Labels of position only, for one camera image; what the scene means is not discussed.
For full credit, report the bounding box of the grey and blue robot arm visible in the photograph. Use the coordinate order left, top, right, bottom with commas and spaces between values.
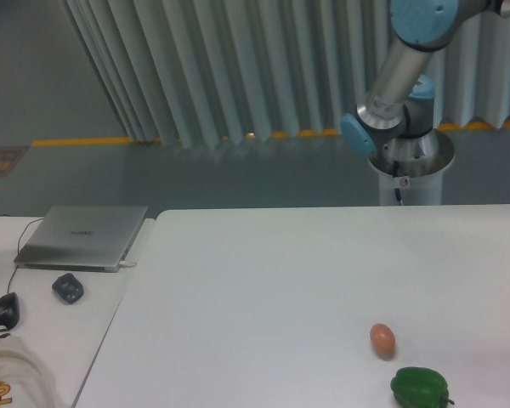
340, 1, 510, 156

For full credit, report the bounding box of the forearm in cream sleeve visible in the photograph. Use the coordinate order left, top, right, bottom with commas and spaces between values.
0, 325, 64, 408

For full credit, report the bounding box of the green bell pepper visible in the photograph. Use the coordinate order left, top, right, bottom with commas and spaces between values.
390, 366, 455, 408

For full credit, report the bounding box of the grey pleated curtain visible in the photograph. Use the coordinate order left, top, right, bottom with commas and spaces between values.
63, 1, 510, 147

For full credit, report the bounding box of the silver laptop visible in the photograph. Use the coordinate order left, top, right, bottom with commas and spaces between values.
14, 206, 148, 272

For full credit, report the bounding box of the brown egg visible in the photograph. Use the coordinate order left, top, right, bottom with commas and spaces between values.
370, 323, 396, 355

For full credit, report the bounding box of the black power adapter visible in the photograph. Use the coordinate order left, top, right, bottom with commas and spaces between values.
52, 273, 84, 305

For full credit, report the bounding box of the black computer mouse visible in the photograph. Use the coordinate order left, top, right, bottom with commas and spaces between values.
0, 292, 20, 330

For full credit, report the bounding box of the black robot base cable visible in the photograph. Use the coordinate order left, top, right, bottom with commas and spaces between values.
391, 160, 405, 207

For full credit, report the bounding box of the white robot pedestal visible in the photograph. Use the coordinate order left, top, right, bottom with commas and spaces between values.
369, 129, 455, 206

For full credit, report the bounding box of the black mouse cable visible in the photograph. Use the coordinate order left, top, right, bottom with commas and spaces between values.
0, 214, 44, 298

